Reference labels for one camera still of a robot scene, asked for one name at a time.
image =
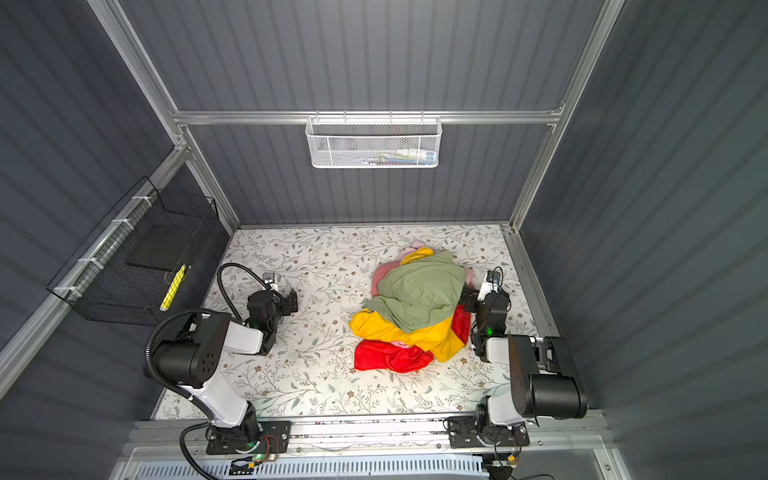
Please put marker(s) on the white vented panel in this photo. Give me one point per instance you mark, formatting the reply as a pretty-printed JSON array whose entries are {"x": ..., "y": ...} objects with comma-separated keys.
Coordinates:
[{"x": 442, "y": 466}]

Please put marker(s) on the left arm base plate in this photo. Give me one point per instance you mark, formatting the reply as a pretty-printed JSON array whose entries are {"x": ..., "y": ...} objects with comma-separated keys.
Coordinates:
[{"x": 264, "y": 438}]

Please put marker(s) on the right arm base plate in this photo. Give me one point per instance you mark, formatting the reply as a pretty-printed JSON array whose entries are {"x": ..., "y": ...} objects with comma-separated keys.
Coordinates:
[{"x": 466, "y": 432}]

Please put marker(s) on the black wire basket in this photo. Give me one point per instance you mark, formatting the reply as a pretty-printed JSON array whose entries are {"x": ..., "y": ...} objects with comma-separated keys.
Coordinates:
[{"x": 122, "y": 276}]

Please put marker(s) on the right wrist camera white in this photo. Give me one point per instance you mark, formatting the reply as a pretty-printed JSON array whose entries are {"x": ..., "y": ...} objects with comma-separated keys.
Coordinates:
[{"x": 492, "y": 283}]

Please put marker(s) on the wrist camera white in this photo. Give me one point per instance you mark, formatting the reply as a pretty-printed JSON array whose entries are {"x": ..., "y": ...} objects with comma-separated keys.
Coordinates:
[
  {"x": 274, "y": 281},
  {"x": 492, "y": 283}
]

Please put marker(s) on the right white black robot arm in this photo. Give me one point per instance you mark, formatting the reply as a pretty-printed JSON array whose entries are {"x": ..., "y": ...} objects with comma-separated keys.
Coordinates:
[{"x": 543, "y": 380}]

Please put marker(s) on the dusty rose cloth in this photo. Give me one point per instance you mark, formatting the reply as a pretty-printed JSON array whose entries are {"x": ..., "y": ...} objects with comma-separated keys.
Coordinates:
[{"x": 380, "y": 272}]

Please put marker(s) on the white wire basket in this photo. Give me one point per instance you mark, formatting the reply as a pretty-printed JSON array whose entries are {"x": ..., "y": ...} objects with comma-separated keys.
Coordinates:
[{"x": 333, "y": 145}]

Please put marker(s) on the green cloth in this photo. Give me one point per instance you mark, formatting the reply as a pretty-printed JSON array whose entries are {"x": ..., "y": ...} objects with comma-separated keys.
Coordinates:
[{"x": 423, "y": 290}]

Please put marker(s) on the yellow marker pen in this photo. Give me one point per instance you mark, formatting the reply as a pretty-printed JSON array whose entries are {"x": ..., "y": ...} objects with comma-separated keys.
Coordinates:
[{"x": 173, "y": 288}]

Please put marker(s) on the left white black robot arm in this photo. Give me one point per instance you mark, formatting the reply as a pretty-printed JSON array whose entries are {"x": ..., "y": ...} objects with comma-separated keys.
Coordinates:
[{"x": 183, "y": 354}]

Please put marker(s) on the red cloth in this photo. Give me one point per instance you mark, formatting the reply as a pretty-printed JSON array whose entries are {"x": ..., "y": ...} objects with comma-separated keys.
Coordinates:
[{"x": 383, "y": 346}]

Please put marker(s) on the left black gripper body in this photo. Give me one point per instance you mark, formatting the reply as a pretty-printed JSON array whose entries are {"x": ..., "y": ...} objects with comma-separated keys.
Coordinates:
[{"x": 287, "y": 301}]

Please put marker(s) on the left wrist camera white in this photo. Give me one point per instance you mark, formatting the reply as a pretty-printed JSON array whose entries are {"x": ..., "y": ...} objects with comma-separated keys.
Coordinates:
[{"x": 274, "y": 281}]

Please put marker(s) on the yellow cloth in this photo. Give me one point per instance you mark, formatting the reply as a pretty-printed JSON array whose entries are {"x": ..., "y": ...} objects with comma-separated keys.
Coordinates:
[{"x": 416, "y": 303}]

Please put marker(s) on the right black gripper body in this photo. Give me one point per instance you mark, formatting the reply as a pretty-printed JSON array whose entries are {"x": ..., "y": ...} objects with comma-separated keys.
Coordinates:
[{"x": 472, "y": 300}]

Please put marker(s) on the light pink cloth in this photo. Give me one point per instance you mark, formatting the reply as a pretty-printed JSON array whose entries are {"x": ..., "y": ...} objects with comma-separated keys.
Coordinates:
[{"x": 468, "y": 277}]

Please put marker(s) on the aluminium mounting rail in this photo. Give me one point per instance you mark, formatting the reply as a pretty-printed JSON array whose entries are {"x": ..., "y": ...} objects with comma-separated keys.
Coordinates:
[{"x": 392, "y": 434}]

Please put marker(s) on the floral patterned table mat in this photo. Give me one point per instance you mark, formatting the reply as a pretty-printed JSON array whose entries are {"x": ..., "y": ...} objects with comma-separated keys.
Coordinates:
[{"x": 310, "y": 370}]

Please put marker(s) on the items in white basket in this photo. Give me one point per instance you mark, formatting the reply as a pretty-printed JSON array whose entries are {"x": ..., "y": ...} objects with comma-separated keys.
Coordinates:
[{"x": 400, "y": 157}]

